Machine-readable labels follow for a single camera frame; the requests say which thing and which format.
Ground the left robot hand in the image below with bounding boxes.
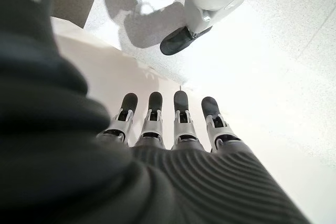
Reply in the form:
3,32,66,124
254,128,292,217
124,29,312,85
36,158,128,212
0,0,312,224

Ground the black left robot foot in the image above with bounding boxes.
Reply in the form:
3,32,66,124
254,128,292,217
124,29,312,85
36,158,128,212
160,25,214,56

